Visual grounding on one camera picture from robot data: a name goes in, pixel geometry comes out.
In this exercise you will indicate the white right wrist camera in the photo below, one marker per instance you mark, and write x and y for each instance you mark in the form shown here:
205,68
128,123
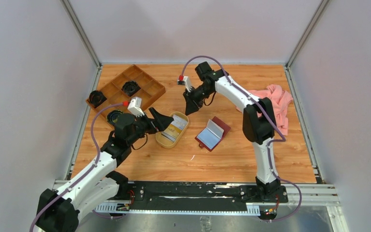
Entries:
185,81

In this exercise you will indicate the black round part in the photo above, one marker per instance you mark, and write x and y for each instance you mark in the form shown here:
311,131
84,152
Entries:
113,116
96,98
130,88

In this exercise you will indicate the brown wooden divided tray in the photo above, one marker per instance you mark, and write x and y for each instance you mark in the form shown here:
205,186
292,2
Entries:
119,84

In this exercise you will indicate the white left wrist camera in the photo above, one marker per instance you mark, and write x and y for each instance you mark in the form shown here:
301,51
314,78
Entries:
134,107

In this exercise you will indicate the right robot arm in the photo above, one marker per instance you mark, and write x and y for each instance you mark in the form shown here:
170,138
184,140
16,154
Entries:
259,123

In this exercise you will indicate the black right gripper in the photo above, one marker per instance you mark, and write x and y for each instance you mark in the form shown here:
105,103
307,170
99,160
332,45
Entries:
192,105

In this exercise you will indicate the pink cloth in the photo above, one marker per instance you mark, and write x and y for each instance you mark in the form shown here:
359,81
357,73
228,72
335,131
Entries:
280,101

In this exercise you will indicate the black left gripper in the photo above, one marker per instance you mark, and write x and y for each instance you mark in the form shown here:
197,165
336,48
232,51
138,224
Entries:
161,122

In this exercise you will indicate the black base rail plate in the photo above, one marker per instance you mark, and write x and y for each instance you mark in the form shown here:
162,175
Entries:
192,198

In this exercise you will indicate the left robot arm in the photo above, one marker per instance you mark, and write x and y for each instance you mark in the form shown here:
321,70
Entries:
62,210

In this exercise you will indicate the black round part left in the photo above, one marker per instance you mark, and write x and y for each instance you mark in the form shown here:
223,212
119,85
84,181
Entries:
96,98

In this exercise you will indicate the black round part upper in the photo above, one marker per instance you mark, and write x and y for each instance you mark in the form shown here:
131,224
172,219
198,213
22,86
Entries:
130,88

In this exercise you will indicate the black round part lower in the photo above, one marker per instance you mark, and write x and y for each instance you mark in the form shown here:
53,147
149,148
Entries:
113,116

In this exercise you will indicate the red leather card holder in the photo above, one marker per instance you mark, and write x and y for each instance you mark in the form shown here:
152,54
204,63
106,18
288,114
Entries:
214,132

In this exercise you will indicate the beige oval tray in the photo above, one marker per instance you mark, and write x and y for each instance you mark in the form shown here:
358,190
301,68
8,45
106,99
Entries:
166,143

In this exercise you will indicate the gold card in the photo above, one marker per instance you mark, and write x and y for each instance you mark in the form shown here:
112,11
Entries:
172,133

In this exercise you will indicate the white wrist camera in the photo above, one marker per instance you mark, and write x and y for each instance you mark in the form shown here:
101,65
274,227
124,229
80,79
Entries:
134,107
185,81

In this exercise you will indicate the silver VIP card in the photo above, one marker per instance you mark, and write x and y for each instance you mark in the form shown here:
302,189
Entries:
179,122

